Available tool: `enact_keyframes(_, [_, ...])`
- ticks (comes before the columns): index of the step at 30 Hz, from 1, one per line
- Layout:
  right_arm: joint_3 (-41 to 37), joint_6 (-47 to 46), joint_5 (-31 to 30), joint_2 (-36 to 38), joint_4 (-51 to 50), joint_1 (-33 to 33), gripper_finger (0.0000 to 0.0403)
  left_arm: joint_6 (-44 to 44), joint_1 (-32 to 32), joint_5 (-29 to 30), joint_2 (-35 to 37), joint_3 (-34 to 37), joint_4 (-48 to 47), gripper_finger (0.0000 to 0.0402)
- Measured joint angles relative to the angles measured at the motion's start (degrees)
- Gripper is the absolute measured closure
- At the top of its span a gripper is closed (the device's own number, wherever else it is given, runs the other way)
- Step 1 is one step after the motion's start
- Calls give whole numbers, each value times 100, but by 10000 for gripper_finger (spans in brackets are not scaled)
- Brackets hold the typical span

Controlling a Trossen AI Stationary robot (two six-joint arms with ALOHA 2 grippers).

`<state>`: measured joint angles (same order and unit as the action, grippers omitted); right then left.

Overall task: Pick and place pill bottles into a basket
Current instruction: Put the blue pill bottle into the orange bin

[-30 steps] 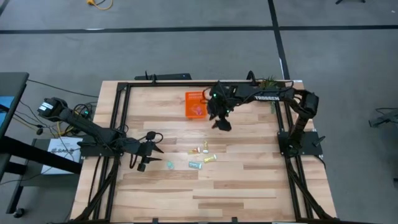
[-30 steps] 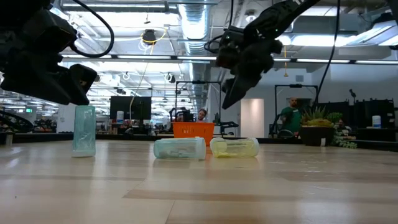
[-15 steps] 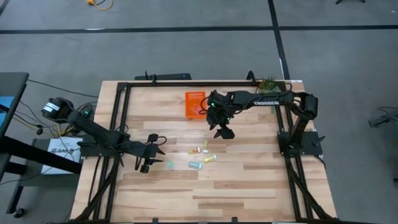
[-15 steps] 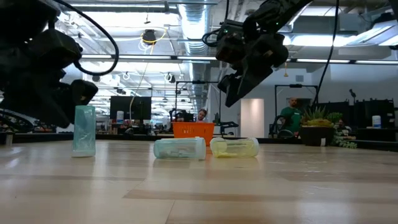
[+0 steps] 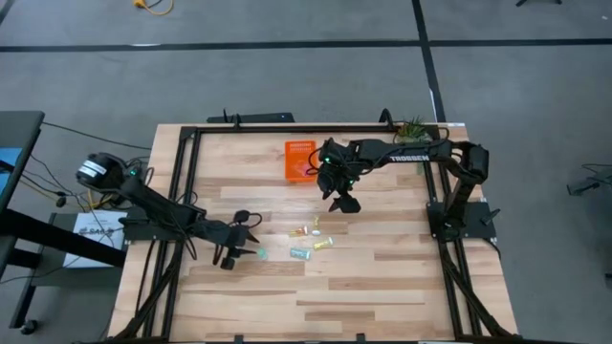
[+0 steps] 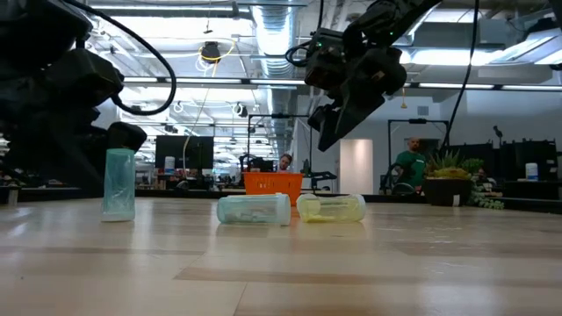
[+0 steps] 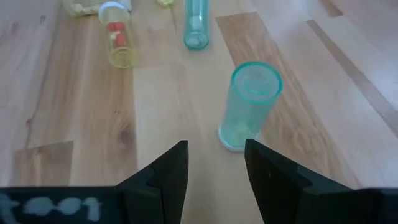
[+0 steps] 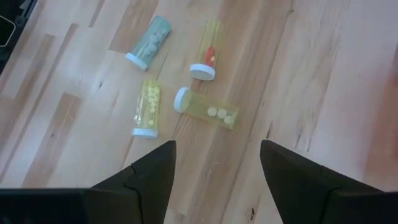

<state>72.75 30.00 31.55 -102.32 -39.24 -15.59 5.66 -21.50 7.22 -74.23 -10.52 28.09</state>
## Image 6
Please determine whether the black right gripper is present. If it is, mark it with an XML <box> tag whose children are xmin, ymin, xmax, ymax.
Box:
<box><xmin>306</xmin><ymin>41</ymin><xmax>408</xmax><ymax>153</ymax></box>

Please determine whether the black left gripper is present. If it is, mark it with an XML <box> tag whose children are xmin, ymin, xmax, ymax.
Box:
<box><xmin>41</xmin><ymin>47</ymin><xmax>148</xmax><ymax>154</ymax></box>

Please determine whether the yellow pill bottle white cap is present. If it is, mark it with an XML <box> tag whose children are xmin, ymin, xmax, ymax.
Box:
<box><xmin>296</xmin><ymin>193</ymin><xmax>367</xmax><ymax>224</ymax></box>

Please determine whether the orange plastic basket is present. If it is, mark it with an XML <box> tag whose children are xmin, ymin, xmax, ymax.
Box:
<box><xmin>242</xmin><ymin>171</ymin><xmax>305</xmax><ymax>207</ymax></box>

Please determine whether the teal pill bottle white cap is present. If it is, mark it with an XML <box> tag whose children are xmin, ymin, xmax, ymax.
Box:
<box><xmin>216</xmin><ymin>193</ymin><xmax>292</xmax><ymax>226</ymax></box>

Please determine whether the white door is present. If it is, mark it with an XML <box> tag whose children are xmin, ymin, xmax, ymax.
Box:
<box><xmin>339</xmin><ymin>138</ymin><xmax>374</xmax><ymax>196</ymax></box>

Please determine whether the black computer monitor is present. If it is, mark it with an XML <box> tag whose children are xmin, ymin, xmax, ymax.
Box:
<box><xmin>154</xmin><ymin>134</ymin><xmax>215</xmax><ymax>170</ymax></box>

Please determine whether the black chair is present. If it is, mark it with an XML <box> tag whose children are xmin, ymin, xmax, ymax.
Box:
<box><xmin>306</xmin><ymin>170</ymin><xmax>338</xmax><ymax>192</ymax></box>

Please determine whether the black ceiling device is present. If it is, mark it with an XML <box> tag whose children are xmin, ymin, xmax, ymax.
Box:
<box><xmin>200</xmin><ymin>40</ymin><xmax>222</xmax><ymax>65</ymax></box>

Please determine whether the green succulent plant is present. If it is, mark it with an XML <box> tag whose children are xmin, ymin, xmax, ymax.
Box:
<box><xmin>423</xmin><ymin>149</ymin><xmax>484</xmax><ymax>180</ymax></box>

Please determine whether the dark round plant pot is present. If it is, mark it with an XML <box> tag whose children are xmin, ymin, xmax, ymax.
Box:
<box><xmin>421</xmin><ymin>177</ymin><xmax>474</xmax><ymax>207</ymax></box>

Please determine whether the trailing green plant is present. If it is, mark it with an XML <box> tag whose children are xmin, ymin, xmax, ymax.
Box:
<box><xmin>467</xmin><ymin>182</ymin><xmax>505</xmax><ymax>211</ymax></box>

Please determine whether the dark cabinet block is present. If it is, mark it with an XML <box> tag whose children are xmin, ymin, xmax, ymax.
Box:
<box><xmin>502</xmin><ymin>139</ymin><xmax>559</xmax><ymax>182</ymax></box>

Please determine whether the black metal frame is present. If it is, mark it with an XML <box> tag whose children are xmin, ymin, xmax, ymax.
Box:
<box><xmin>246</xmin><ymin>112</ymin><xmax>313</xmax><ymax>175</ymax></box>
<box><xmin>387</xmin><ymin>118</ymin><xmax>450</xmax><ymax>194</ymax></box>

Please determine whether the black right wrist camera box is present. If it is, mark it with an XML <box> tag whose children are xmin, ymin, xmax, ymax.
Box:
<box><xmin>304</xmin><ymin>28</ymin><xmax>352</xmax><ymax>87</ymax></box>

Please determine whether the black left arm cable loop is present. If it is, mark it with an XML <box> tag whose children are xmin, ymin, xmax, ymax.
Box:
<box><xmin>61</xmin><ymin>0</ymin><xmax>178</xmax><ymax>118</ymax></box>

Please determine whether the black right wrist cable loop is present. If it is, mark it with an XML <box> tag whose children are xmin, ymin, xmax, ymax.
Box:
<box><xmin>285</xmin><ymin>39</ymin><xmax>313</xmax><ymax>68</ymax></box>

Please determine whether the silver ceiling air duct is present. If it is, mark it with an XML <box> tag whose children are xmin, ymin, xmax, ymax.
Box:
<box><xmin>250</xmin><ymin>0</ymin><xmax>302</xmax><ymax>80</ymax></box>

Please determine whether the long thin black cable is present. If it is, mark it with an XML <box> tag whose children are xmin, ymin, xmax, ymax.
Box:
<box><xmin>438</xmin><ymin>0</ymin><xmax>480</xmax><ymax>153</ymax></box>

